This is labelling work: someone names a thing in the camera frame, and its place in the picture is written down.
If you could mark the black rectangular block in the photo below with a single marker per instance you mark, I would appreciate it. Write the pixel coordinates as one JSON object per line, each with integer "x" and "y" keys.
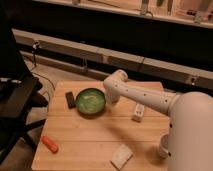
{"x": 70, "y": 100}

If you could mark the black office chair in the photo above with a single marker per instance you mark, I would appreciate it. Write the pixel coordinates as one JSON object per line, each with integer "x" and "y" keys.
{"x": 19, "y": 93}

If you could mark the orange carrot toy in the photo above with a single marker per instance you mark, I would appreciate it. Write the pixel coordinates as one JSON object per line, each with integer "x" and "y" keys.
{"x": 50, "y": 144}

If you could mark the beige sponge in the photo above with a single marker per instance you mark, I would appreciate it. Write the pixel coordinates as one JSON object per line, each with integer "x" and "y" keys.
{"x": 121, "y": 156}

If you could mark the white tube bottle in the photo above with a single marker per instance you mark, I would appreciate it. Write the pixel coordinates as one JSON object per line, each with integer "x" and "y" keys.
{"x": 138, "y": 112}

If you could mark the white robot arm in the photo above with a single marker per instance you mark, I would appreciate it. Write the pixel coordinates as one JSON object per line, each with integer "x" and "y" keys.
{"x": 190, "y": 139}

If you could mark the white paper cup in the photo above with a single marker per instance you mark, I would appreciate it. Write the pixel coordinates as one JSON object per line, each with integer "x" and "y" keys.
{"x": 163, "y": 146}

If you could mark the green ceramic bowl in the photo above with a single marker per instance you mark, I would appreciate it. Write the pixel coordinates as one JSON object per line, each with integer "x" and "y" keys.
{"x": 90, "y": 101}

